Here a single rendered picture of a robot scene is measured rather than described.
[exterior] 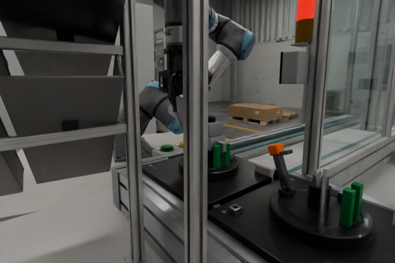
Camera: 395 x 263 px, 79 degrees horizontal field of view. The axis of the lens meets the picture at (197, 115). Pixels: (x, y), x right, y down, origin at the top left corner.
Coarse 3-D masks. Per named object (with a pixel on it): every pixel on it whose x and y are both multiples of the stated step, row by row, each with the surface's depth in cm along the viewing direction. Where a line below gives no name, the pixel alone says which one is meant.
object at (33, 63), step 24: (0, 0) 25; (24, 0) 25; (48, 0) 26; (72, 0) 26; (96, 0) 27; (120, 0) 28; (24, 24) 28; (48, 24) 29; (72, 24) 30; (96, 24) 31; (24, 72) 39; (48, 72) 40; (72, 72) 42; (96, 72) 44
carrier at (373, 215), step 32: (256, 192) 45; (288, 192) 39; (320, 192) 30; (352, 192) 31; (224, 224) 36; (256, 224) 35; (288, 224) 33; (320, 224) 30; (352, 224) 32; (384, 224) 35; (288, 256) 29; (320, 256) 29; (352, 256) 29; (384, 256) 29
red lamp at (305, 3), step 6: (300, 0) 52; (306, 0) 51; (312, 0) 50; (300, 6) 52; (306, 6) 51; (312, 6) 51; (300, 12) 52; (306, 12) 51; (312, 12) 51; (300, 18) 52; (306, 18) 52
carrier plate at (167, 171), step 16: (176, 160) 62; (240, 160) 62; (160, 176) 52; (176, 176) 52; (240, 176) 52; (256, 176) 52; (176, 192) 46; (208, 192) 45; (224, 192) 45; (240, 192) 46; (208, 208) 41
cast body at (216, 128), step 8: (208, 120) 53; (216, 120) 55; (208, 128) 52; (216, 128) 53; (208, 136) 52; (216, 136) 53; (224, 136) 54; (208, 144) 52; (216, 144) 53; (224, 144) 51
